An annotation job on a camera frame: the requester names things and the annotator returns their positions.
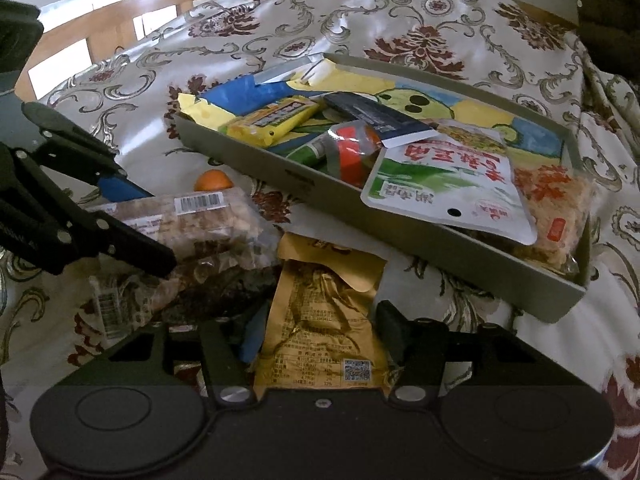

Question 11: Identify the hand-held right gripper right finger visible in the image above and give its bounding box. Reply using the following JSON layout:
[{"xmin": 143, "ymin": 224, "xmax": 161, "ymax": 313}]
[{"xmin": 375, "ymin": 300, "xmax": 556, "ymax": 406}]

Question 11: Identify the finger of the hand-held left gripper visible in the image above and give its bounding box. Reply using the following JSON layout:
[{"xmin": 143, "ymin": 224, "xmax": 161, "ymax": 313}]
[
  {"xmin": 0, "ymin": 142, "xmax": 178, "ymax": 278},
  {"xmin": 14, "ymin": 101, "xmax": 155, "ymax": 202}
]

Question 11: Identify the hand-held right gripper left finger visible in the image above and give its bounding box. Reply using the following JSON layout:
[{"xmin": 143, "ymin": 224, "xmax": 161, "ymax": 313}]
[{"xmin": 105, "ymin": 305, "xmax": 273, "ymax": 408}]

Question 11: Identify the gold foil snack pouch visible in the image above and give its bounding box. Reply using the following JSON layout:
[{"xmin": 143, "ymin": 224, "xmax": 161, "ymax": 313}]
[{"xmin": 252, "ymin": 232, "xmax": 393, "ymax": 401}]

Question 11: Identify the clear nut brittle packet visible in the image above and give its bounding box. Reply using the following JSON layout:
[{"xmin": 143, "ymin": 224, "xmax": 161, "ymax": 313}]
[{"xmin": 85, "ymin": 191, "xmax": 273, "ymax": 261}]

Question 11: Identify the white green bean snack pouch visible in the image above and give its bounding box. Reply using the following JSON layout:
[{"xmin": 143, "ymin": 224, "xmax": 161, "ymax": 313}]
[{"xmin": 360, "ymin": 125, "xmax": 538, "ymax": 247}]

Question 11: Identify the grey rectangular tray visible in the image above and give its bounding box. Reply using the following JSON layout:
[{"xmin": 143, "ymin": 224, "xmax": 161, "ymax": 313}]
[{"xmin": 172, "ymin": 51, "xmax": 592, "ymax": 324}]

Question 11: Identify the yellow snack packet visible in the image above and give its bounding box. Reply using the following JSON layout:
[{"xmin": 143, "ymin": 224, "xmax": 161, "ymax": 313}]
[{"xmin": 220, "ymin": 96, "xmax": 321, "ymax": 147}]

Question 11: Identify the dark blue stick packet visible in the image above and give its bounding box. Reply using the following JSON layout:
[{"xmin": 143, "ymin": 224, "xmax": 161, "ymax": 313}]
[{"xmin": 324, "ymin": 91, "xmax": 438, "ymax": 148}]

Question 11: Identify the dark snack packet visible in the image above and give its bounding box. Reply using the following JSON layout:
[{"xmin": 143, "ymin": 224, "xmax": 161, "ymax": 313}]
[{"xmin": 165, "ymin": 265, "xmax": 281, "ymax": 323}]

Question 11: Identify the clear barcode snack packet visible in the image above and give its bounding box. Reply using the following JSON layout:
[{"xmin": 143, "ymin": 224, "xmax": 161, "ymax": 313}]
[{"xmin": 87, "ymin": 260, "xmax": 201, "ymax": 341}]

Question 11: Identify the orange fruit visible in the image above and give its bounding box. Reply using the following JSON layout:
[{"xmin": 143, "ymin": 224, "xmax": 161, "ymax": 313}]
[{"xmin": 194, "ymin": 170, "xmax": 235, "ymax": 193}]

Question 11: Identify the cartoon print tray liner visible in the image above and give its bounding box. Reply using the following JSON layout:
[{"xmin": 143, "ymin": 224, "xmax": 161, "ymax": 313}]
[{"xmin": 177, "ymin": 57, "xmax": 566, "ymax": 171}]

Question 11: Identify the clear orange snack packet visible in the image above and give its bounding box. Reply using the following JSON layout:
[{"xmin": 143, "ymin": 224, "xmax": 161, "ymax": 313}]
[{"xmin": 286, "ymin": 121, "xmax": 383, "ymax": 183}]

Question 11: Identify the clear rice cracker packet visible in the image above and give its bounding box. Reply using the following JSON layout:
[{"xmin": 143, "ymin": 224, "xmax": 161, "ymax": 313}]
[{"xmin": 510, "ymin": 165, "xmax": 596, "ymax": 276}]

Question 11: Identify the floral printed blanket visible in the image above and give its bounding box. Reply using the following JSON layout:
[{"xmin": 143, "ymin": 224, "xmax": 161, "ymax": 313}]
[{"xmin": 0, "ymin": 0, "xmax": 640, "ymax": 480}]

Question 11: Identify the dark cloth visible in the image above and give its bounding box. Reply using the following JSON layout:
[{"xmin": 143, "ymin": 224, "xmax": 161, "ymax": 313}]
[{"xmin": 572, "ymin": 0, "xmax": 640, "ymax": 81}]

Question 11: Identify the wooden bed frame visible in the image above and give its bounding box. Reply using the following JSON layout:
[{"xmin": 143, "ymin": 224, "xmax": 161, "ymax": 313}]
[{"xmin": 15, "ymin": 0, "xmax": 281, "ymax": 106}]

